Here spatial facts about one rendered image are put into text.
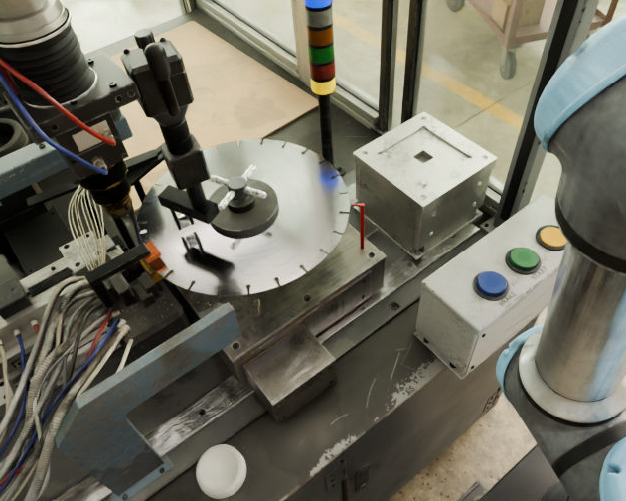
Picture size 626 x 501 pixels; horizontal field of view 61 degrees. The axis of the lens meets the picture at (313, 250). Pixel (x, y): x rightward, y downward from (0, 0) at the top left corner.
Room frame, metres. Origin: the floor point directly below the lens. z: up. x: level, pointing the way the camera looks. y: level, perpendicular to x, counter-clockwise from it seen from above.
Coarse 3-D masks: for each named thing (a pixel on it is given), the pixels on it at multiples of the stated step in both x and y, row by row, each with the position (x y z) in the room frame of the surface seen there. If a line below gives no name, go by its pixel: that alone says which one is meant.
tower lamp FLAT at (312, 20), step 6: (330, 6) 0.84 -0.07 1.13; (306, 12) 0.84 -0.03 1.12; (312, 12) 0.83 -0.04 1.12; (318, 12) 0.83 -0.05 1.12; (324, 12) 0.83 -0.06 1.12; (330, 12) 0.84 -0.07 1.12; (306, 18) 0.85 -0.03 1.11; (312, 18) 0.83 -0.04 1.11; (318, 18) 0.83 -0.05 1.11; (324, 18) 0.83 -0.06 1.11; (330, 18) 0.84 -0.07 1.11; (306, 24) 0.85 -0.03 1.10; (312, 24) 0.83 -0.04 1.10; (318, 24) 0.83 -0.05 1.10; (324, 24) 0.83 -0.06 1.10; (330, 24) 0.83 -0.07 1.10
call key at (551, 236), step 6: (546, 228) 0.52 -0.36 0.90; (552, 228) 0.52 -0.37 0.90; (540, 234) 0.51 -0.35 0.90; (546, 234) 0.51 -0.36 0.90; (552, 234) 0.51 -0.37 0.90; (558, 234) 0.51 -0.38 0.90; (546, 240) 0.50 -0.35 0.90; (552, 240) 0.50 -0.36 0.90; (558, 240) 0.50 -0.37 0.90; (564, 240) 0.49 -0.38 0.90; (552, 246) 0.49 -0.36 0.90; (558, 246) 0.48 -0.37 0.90
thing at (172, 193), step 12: (168, 192) 0.56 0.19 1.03; (180, 192) 0.55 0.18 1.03; (192, 192) 0.51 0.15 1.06; (204, 192) 0.53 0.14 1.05; (168, 204) 0.54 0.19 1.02; (180, 204) 0.53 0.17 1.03; (192, 204) 0.52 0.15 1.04; (204, 204) 0.52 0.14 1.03; (216, 204) 0.52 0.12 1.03; (192, 216) 0.52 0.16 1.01; (204, 216) 0.51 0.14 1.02; (180, 228) 0.54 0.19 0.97
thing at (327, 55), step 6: (312, 48) 0.83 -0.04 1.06; (318, 48) 0.83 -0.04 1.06; (324, 48) 0.83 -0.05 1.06; (330, 48) 0.83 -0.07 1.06; (312, 54) 0.84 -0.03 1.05; (318, 54) 0.83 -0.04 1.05; (324, 54) 0.83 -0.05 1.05; (330, 54) 0.83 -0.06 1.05; (312, 60) 0.84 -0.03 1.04; (318, 60) 0.83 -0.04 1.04; (324, 60) 0.83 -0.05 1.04; (330, 60) 0.83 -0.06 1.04
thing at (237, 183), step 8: (248, 168) 0.62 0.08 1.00; (216, 176) 0.61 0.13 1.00; (248, 176) 0.60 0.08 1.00; (224, 184) 0.59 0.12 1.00; (232, 184) 0.58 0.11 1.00; (240, 184) 0.58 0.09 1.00; (232, 192) 0.57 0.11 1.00; (240, 192) 0.57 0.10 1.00; (248, 192) 0.57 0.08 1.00; (256, 192) 0.57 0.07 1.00; (264, 192) 0.56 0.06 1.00; (224, 200) 0.56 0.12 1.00; (240, 200) 0.57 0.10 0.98; (224, 208) 0.55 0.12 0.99
